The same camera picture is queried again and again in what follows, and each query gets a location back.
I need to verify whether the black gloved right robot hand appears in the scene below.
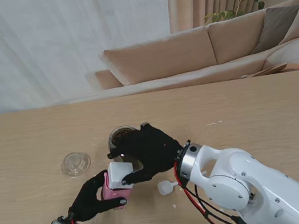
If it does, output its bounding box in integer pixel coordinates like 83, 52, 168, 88
102, 117, 189, 189

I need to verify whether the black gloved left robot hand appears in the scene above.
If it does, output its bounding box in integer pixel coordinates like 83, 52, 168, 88
62, 167, 130, 224

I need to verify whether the pink square coffee jar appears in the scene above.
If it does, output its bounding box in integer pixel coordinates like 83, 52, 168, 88
98, 167, 137, 213

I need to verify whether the white square jar lid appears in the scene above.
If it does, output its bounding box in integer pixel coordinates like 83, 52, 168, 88
105, 158, 137, 191

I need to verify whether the glass jar of coffee beans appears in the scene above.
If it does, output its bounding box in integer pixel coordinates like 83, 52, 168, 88
105, 122, 148, 175

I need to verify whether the white plastic spoon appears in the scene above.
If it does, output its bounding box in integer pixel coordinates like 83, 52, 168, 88
156, 178, 181, 197

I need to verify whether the clear glass jar lid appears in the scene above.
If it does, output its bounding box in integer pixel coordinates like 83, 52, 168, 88
59, 149, 94, 179

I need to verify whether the beige sofa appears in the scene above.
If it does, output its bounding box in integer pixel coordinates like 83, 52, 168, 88
88, 0, 299, 111

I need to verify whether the wooden tray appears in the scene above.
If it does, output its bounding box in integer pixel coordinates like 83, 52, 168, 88
239, 63, 289, 80

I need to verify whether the white sheer curtain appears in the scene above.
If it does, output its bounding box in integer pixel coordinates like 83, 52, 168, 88
0, 0, 185, 113

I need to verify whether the white blanket on sofa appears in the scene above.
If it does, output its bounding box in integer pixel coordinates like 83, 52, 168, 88
261, 35, 299, 80

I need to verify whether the grey sofa cushion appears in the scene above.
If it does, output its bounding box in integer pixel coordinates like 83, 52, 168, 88
244, 2, 299, 55

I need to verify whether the black right camera cable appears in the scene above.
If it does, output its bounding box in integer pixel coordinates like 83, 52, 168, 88
184, 173, 256, 224

